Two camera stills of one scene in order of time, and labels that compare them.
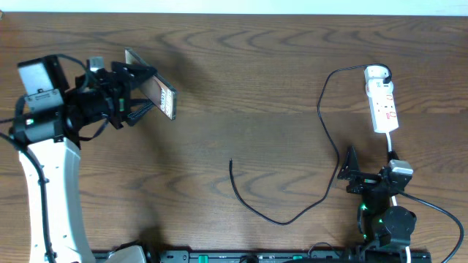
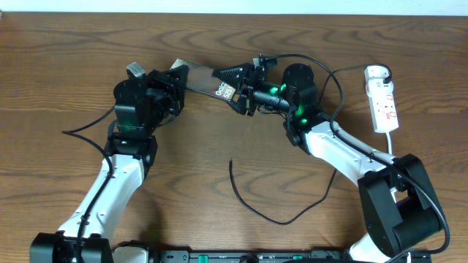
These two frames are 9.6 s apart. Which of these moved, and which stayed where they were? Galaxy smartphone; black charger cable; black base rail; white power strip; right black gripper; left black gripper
Moved: right black gripper; left black gripper; Galaxy smartphone
Stayed: white power strip; black base rail; black charger cable
